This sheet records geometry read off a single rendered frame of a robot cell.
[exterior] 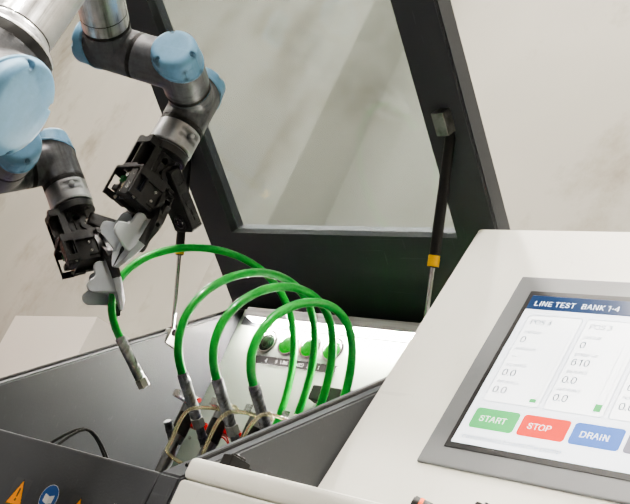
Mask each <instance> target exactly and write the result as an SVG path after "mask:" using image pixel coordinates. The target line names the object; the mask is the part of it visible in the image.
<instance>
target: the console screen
mask: <svg viewBox="0 0 630 504"><path fill-rule="evenodd" d="M417 462H420V463H425V464H430V465H434V466H439V467H444V468H449V469H454V470H459V471H464V472H468V473H473V474H478V475H483V476H488V477H493V478H498V479H502V480H507V481H512V482H517V483H522V484H527V485H532V486H536V487H541V488H546V489H551V490H556V491H561V492H565V493H570V494H575V495H580V496H585V497H590V498H595V499H599V500H604V501H609V502H614V503H619V504H630V282H614V281H595V280H576V279H557V278H538V277H522V279H521V280H520V282H519V284H518V286H517V287H516V289H515V291H514V292H513V294H512V296H511V298H510V299H509V301H508V303H507V305H506V306H505V308H504V310H503V311H502V313H501V315H500V317H499V318H498V320H497V322H496V324H495V325H494V327H493V329H492V331H491V332H490V334H489V336H488V337H487V339H486V341H485V343H484V344H483V346H482V348H481V350H480V351H479V353H478V355H477V356H476V358H475V360H474V362H473V363H472V365H471V367H470V369H469V370H468V372H467V374H466V376H465V377H464V379H463V381H462V382H461V384H460V386H459V388H458V389H457V391H456V393H455V395H454V396H453V398H452V400H451V401H450V403H449V405H448V407H447V408H446V410H445V412H444V414H443V415H442V417H441V419H440V420H439V422H438V424H437V426H436V427H435V429H434V431H433V433H432V434H431V436H430V438H429V440H428V441H427V443H426V445H425V446H424V448H423V450H422V452H421V453H420V455H419V457H418V459H417Z"/></svg>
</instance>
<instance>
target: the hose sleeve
mask: <svg viewBox="0 0 630 504"><path fill-rule="evenodd" d="M115 341H116V343H117V345H118V347H119V349H120V351H121V353H122V355H123V357H124V359H125V361H126V363H127V365H128V367H129V369H130V371H131V373H132V375H133V377H134V379H135V381H138V380H140V379H142V378H144V376H145V375H144V373H143V371H142V369H141V367H140V365H139V363H138V361H137V359H136V357H135V355H134V353H133V351H132V349H131V347H130V345H129V343H128V341H127V339H126V337H125V336H124V335H123V336H121V337H119V338H117V339H116V340H115Z"/></svg>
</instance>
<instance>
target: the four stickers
mask: <svg viewBox="0 0 630 504"><path fill-rule="evenodd" d="M32 482H33V480H29V479H25V478H21V477H17V478H16V480H15V482H14V484H13V486H12V488H11V490H10V492H9V494H8V496H7V498H6V500H5V502H4V504H22V503H23V501H24V499H25V497H26V495H27V493H28V491H29V489H30V486H31V484H32ZM63 488H64V487H63V486H60V485H57V484H53V483H50V482H47V483H46V485H45V487H44V489H43V491H42V493H41V495H40V497H39V499H38V501H37V503H36V504H56V502H57V500H58V498H59V496H60V494H61V492H62V490H63ZM90 501H91V500H90V499H87V498H84V497H81V496H79V495H76V494H73V495H72V497H71V499H70V501H69V503H68V504H89V503H90Z"/></svg>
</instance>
